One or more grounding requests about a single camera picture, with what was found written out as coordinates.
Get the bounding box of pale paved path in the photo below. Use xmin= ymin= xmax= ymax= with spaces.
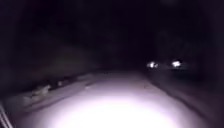
xmin=13 ymin=70 xmax=208 ymax=128

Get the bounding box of dark roadside ground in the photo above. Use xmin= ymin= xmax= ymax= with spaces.
xmin=146 ymin=71 xmax=224 ymax=124

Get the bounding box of dark verge strip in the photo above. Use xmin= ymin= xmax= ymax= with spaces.
xmin=3 ymin=73 xmax=98 ymax=111

